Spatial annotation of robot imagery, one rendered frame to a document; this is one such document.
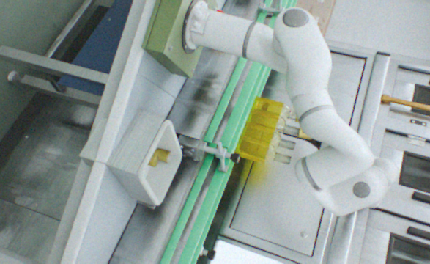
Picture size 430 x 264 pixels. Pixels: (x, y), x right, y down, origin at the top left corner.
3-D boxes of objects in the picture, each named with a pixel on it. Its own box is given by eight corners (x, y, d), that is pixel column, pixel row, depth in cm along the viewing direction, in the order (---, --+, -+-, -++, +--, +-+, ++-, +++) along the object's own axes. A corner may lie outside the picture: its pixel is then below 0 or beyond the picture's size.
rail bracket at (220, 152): (201, 166, 124) (238, 178, 122) (194, 141, 110) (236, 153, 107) (204, 158, 126) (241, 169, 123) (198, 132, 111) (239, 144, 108)
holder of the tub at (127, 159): (135, 204, 118) (159, 212, 116) (106, 164, 94) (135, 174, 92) (160, 155, 125) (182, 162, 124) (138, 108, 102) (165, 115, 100)
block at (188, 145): (179, 158, 124) (200, 164, 123) (174, 144, 116) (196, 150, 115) (184, 148, 126) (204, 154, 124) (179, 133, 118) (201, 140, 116)
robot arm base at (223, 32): (175, 37, 96) (234, 54, 92) (192, -13, 96) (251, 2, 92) (194, 53, 111) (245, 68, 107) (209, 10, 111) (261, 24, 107)
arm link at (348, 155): (283, 124, 89) (303, 182, 82) (338, 94, 83) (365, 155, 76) (308, 139, 100) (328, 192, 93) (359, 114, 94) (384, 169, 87)
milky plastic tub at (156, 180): (132, 199, 113) (159, 208, 111) (107, 165, 94) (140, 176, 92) (157, 148, 121) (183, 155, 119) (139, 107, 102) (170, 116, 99)
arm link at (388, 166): (385, 196, 113) (403, 168, 111) (350, 177, 117) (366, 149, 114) (387, 186, 127) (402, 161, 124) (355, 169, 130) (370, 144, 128)
